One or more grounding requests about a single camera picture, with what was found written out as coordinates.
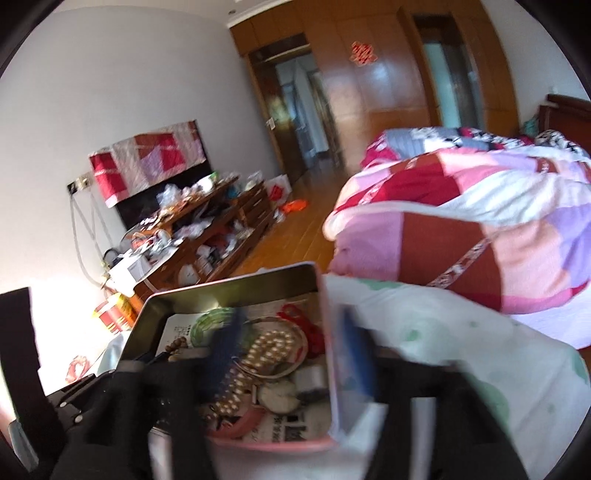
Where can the white bag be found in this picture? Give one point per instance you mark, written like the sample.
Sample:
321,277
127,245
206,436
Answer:
278,189

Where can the wooden television cabinet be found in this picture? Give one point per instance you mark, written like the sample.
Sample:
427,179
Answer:
240,217

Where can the silver metal bangle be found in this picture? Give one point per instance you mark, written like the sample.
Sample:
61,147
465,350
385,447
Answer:
302,344

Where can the pink tin box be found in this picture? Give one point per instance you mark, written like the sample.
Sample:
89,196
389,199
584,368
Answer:
277,281

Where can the pink red patchwork quilt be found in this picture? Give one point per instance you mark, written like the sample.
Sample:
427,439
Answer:
461,207

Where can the silver wristwatch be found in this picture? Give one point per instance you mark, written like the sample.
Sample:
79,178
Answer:
277,397

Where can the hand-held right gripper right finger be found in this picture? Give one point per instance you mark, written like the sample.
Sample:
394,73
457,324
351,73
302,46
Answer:
358,360

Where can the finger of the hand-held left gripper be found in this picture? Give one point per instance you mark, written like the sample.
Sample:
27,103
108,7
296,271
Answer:
18,346

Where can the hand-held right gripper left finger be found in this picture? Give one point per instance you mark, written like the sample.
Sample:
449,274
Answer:
226,341

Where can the red yellow box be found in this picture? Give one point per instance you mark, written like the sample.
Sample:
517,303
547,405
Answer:
113,314

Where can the white box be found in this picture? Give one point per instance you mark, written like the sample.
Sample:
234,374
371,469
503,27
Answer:
131,274

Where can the red paper-cut decoration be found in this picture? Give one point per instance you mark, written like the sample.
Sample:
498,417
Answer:
363,52

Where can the red white patchwork cloth cover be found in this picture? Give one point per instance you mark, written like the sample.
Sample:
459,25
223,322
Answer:
147,161

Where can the wall socket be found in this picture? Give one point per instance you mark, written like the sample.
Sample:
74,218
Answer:
79,182

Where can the white green printed tablecloth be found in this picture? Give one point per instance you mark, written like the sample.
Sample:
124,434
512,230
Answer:
461,332

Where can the red round ornament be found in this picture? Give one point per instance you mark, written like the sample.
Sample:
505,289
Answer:
77,369

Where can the black television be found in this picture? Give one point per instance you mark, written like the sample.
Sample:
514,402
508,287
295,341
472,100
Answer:
138,207

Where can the wooden headboard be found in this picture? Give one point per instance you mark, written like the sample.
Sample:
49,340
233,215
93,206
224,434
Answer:
563,113

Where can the pink bangle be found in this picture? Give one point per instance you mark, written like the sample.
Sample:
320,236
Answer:
240,427

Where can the orange floor item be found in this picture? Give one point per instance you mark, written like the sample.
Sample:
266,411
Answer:
294,206

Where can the wooden wardrobe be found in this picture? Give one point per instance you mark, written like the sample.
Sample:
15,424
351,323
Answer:
383,92

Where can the wooden door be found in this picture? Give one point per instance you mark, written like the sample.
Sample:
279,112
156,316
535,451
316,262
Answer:
286,138

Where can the printed paper sheet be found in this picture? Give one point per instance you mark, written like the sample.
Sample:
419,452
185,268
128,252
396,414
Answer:
295,427

